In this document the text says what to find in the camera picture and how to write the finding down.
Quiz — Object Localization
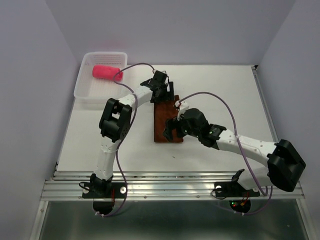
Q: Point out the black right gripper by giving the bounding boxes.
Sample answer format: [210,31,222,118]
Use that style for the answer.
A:
[162,114,200,142]

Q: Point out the brown towel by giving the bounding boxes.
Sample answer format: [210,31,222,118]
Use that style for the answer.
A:
[153,95,184,144]

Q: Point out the pink microfiber towel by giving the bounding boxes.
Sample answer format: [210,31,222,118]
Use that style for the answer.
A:
[92,65,124,82]

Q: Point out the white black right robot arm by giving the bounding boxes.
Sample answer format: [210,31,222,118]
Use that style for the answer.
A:
[163,108,306,195]

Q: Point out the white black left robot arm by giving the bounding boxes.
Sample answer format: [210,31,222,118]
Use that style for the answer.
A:
[90,70,174,197]

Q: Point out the white perforated plastic basket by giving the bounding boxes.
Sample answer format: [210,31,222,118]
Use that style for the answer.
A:
[73,51,128,103]

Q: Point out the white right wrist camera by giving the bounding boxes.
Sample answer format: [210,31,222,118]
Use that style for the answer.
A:
[174,100,190,121]

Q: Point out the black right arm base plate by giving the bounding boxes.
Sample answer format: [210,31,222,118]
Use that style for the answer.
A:
[211,169,260,214]

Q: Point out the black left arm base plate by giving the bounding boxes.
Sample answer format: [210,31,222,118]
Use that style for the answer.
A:
[78,181,128,218]

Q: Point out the aluminium mounting rail frame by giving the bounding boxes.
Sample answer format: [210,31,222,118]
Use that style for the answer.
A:
[29,65,316,240]

